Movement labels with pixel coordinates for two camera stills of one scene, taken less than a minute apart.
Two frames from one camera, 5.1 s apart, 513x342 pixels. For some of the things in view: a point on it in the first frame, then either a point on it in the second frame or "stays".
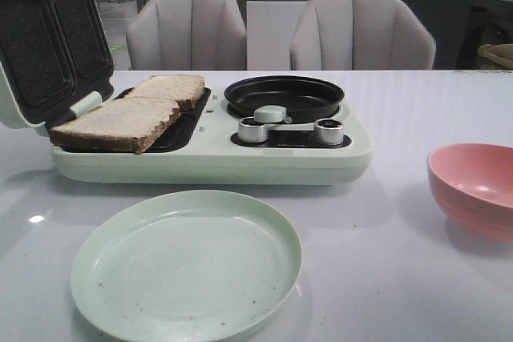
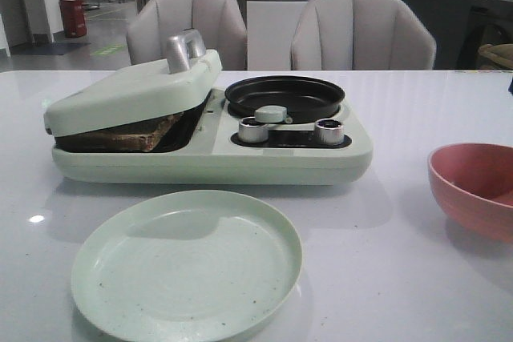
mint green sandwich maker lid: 56,56 to 189,73
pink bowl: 474,183 stays
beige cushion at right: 502,54 stays
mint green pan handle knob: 270,114 stays
